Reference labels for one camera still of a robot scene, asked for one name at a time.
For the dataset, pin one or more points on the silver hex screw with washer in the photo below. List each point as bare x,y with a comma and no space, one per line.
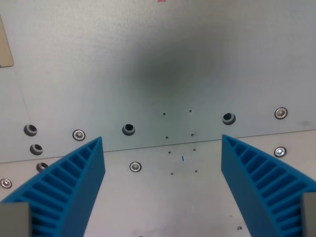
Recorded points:
281,113
280,151
5,183
135,167
79,135

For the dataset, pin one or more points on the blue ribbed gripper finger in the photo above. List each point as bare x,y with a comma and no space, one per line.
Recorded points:
74,187
247,177

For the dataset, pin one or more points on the tan flat board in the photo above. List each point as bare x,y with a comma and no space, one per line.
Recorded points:
4,49

